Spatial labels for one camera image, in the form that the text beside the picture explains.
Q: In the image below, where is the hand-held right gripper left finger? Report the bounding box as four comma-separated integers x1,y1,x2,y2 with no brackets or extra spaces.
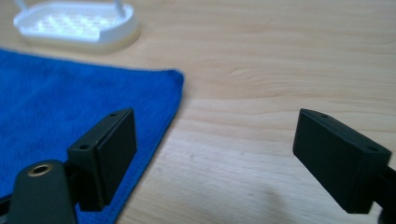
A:
66,107,138,213

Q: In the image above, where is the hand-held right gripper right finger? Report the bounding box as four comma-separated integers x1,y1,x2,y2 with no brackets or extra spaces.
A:
292,107,392,215

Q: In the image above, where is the blue cloth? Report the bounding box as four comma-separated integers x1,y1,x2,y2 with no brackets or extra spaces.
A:
0,49,185,224

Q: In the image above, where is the white plastic soap dish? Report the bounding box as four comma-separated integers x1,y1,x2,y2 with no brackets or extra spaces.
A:
12,0,140,52

